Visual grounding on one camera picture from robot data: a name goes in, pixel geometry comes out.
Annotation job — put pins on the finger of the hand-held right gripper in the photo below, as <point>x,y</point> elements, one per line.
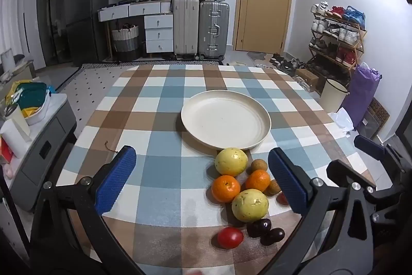
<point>370,146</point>
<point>344,173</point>

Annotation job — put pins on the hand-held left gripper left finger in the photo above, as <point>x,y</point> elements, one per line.
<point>116,178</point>

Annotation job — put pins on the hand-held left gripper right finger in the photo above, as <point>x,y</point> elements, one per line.
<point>289,181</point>

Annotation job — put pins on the red tomato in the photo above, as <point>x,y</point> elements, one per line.
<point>230,238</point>
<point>282,198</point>

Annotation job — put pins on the small orange tangerine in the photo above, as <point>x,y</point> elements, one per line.
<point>258,180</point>

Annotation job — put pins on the yellow-green guava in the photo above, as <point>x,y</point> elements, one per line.
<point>231,161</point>
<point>250,205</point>

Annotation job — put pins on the large orange tangerine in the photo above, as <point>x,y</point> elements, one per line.
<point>226,188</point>

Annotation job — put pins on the cream round plate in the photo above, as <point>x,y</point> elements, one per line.
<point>225,118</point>

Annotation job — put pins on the brown kiwi near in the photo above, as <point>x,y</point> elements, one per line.
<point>274,187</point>

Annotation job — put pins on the brown kiwi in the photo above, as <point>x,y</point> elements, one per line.
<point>274,187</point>
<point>259,164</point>

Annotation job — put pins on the patterned doormat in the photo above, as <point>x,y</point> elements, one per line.
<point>376,118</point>

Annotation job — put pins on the small brown twig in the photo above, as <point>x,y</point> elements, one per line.
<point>111,147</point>

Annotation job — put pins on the brown kiwi far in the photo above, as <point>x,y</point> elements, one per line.
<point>259,164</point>

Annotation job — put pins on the purple bag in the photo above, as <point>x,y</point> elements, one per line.
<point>362,94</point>

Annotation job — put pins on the dark purple plum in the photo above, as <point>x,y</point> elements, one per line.
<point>259,226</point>
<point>273,236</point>

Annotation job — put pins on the white waste bin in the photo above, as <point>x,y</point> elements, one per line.
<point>333,96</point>

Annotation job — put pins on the checked tablecloth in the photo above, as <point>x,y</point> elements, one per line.
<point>154,120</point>

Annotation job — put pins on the grey side cabinet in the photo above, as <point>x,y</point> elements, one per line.
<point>41,149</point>

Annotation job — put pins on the brown cardboard box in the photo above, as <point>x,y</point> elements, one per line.
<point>307,76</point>

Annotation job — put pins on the wooden shoe rack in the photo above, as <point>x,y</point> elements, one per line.
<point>359,43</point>

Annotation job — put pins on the white paper roll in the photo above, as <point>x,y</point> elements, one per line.
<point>13,138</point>

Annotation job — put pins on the white tub with green lids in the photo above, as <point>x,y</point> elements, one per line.
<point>33,101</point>

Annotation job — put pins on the row of shoes on rack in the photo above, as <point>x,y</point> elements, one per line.
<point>338,33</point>

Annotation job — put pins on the group of dark floor shoes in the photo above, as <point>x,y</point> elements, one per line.
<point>286,63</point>

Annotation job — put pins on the grey floor mat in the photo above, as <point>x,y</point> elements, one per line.
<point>257,55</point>

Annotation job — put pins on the woven laundry basket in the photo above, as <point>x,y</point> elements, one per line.
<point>125,38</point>

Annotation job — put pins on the white drawer desk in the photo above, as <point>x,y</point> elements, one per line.
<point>154,23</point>

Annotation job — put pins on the beige suitcase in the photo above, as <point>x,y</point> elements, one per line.
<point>186,27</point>

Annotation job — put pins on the grey refrigerator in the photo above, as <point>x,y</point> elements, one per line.
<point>85,14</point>

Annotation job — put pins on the silver suitcase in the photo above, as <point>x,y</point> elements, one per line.
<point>213,30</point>

